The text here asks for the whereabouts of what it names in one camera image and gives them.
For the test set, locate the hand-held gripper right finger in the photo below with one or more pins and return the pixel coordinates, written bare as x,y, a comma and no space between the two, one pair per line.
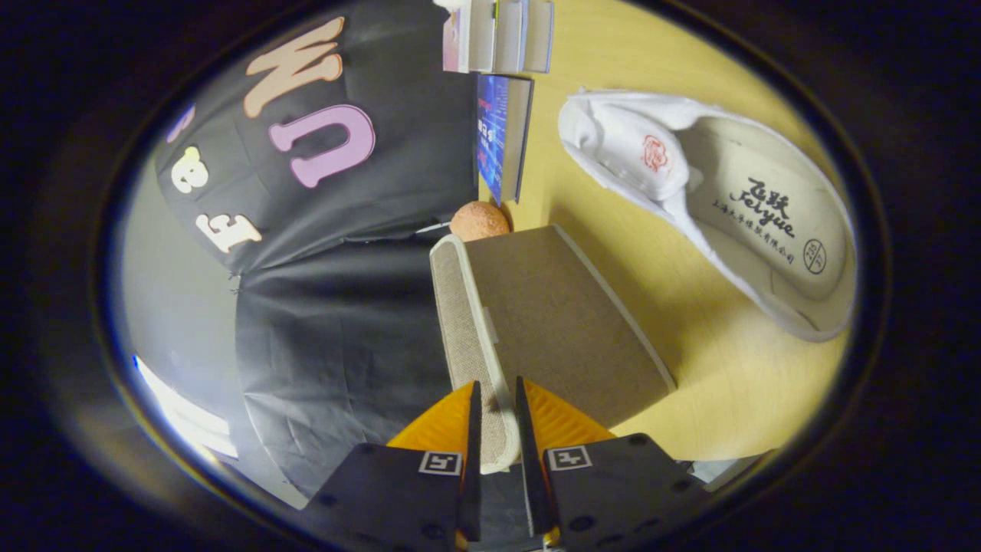
529,468

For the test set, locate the white middle-size book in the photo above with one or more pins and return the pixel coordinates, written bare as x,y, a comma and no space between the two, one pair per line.
510,34

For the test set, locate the pale blue spine book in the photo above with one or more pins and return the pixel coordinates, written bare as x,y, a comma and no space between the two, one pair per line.
539,34

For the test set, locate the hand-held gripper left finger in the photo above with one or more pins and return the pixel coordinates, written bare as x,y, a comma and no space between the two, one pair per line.
471,475

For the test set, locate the white canvas shoe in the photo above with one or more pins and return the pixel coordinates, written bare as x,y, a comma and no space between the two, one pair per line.
759,222

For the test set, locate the orange fuzzy ball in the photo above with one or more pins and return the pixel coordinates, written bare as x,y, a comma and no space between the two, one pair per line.
479,222

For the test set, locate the beige fabric storage box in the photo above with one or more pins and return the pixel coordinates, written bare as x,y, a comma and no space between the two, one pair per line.
559,322

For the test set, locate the blue cover book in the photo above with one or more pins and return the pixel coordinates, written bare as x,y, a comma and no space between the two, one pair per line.
502,138

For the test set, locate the black backdrop cloth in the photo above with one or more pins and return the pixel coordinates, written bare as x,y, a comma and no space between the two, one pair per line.
345,345

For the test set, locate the pink cover book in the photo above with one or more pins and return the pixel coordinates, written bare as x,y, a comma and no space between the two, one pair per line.
469,34

